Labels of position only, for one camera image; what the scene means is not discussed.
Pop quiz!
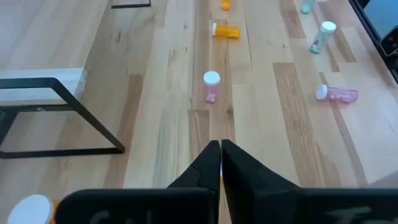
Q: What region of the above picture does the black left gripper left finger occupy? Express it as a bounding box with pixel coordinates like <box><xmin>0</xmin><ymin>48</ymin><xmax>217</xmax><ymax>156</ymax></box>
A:
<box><xmin>55</xmin><ymin>139</ymin><xmax>221</xmax><ymax>224</ymax></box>

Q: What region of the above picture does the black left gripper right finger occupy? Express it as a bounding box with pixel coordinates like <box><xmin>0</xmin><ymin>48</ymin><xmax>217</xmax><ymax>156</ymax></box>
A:
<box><xmin>222</xmin><ymin>139</ymin><xmax>398</xmax><ymax>224</ymax></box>

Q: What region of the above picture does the pink medicine bottle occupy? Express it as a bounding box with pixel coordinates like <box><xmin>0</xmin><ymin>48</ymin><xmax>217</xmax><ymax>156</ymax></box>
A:
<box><xmin>315</xmin><ymin>84</ymin><xmax>359</xmax><ymax>104</ymax></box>
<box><xmin>203</xmin><ymin>70</ymin><xmax>221</xmax><ymax>105</ymax></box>

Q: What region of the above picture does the wide orange medicine bottle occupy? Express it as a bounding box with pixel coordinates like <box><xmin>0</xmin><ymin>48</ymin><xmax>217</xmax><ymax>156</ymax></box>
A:
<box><xmin>6</xmin><ymin>194</ymin><xmax>60</xmax><ymax>224</ymax></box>

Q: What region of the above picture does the wooden shelf with black frame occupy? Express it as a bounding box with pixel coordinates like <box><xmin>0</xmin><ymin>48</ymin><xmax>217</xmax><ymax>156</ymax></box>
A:
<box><xmin>0</xmin><ymin>0</ymin><xmax>152</xmax><ymax>160</ymax></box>

